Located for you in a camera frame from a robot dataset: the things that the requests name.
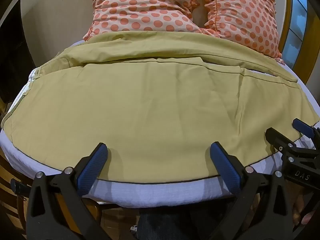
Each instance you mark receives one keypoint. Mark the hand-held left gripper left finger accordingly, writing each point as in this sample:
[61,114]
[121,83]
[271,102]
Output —
[93,168]

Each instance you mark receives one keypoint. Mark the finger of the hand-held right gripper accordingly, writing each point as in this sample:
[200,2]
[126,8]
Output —
[298,124]
[276,137]

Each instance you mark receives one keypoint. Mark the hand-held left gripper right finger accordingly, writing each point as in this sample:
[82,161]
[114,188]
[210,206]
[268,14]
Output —
[226,168]

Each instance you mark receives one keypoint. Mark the yellow-green pants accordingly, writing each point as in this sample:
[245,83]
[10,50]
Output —
[150,115]

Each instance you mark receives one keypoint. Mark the person's right hand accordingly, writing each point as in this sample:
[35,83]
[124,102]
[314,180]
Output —
[303,205]

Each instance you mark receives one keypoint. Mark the wooden chair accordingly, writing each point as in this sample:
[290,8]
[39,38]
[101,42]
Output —
[105,210]

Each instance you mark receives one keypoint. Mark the white bed mattress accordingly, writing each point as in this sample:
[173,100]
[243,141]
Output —
[140,192]

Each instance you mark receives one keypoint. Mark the frosted glass window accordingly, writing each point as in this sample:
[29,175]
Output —
[297,27]

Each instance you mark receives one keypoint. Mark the orange polka dot pillow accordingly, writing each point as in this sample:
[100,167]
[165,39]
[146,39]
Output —
[246,12]
[145,7]

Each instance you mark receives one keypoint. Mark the dark cabinet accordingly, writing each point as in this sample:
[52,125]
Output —
[13,55]

